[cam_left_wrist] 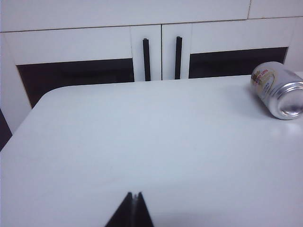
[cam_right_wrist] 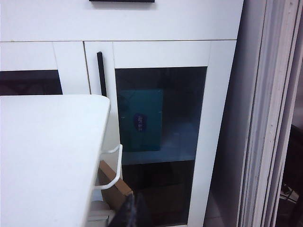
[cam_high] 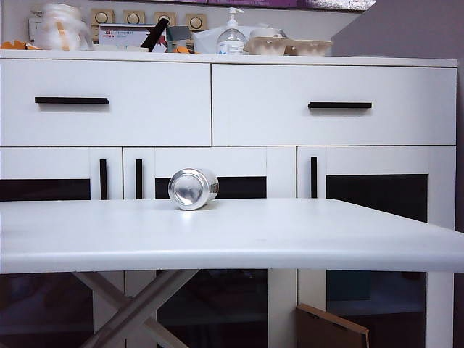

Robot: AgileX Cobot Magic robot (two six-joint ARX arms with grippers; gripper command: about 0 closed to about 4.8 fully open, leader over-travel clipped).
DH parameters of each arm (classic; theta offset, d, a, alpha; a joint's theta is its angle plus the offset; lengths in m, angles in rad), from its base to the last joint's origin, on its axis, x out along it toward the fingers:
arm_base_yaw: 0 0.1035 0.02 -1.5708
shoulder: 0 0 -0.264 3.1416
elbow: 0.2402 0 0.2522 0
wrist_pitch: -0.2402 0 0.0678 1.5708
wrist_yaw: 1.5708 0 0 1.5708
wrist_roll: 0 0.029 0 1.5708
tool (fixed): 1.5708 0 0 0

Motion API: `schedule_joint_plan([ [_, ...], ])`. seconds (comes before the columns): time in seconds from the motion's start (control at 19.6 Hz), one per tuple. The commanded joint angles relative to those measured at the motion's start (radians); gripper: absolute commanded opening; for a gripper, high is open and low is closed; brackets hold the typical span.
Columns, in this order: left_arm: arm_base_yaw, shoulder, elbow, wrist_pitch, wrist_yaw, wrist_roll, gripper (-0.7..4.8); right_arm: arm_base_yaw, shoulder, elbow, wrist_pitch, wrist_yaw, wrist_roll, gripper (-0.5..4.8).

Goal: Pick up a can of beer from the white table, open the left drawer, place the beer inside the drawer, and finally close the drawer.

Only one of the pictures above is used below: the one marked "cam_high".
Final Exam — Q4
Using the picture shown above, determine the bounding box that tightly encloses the silver aluminium beer can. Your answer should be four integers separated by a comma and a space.
167, 167, 220, 211

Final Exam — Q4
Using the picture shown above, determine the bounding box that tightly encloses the white cabinet drawer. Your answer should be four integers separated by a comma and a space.
211, 64, 457, 147
0, 59, 212, 148

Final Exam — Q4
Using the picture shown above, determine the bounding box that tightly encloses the white glass-panel cabinet door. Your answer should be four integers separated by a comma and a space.
297, 146, 457, 348
123, 146, 297, 348
0, 146, 123, 348

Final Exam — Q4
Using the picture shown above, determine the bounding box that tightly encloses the white table leg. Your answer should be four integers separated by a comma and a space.
78, 268, 200, 348
71, 270, 189, 348

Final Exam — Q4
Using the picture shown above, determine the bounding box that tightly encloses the beige cardboard egg carton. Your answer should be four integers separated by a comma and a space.
286, 38, 334, 57
243, 35, 291, 56

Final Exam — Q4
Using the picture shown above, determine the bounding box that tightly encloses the clear pump sanitizer bottle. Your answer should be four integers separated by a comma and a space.
216, 7, 247, 56

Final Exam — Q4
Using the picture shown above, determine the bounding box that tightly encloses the white ceramic bowl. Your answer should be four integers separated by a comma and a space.
249, 28, 287, 39

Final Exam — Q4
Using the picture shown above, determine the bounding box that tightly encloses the grey card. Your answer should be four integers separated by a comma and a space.
167, 25, 190, 41

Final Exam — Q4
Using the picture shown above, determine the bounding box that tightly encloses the black cylindrical tube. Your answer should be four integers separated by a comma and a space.
140, 18, 171, 50

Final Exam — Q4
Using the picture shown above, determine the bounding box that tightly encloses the white sideboard cabinet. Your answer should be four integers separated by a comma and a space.
0, 49, 458, 348

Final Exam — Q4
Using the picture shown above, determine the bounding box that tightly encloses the white box with red print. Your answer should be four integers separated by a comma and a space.
97, 23, 170, 50

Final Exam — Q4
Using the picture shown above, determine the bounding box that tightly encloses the brown cardboard piece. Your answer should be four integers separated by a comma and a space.
295, 303, 370, 348

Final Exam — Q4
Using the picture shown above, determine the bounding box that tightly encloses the white plastic packaging bundle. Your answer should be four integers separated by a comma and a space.
36, 2, 91, 51

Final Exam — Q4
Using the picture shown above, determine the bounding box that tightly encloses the orange flat object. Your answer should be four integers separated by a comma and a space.
0, 40, 37, 50

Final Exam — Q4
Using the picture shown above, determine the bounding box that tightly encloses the black vertical door handle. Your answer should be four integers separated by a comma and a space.
99, 158, 109, 201
310, 156, 318, 199
135, 158, 144, 200

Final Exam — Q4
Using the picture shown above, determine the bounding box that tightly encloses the beige round wall dimmer switch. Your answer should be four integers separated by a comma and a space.
185, 13, 208, 30
153, 11, 178, 27
90, 9, 115, 26
122, 9, 146, 25

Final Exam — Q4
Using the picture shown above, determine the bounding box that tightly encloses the plain purple wall poster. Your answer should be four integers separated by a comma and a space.
159, 0, 299, 6

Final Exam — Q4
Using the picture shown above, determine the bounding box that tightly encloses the white wall box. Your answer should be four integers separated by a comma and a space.
28, 16, 46, 41

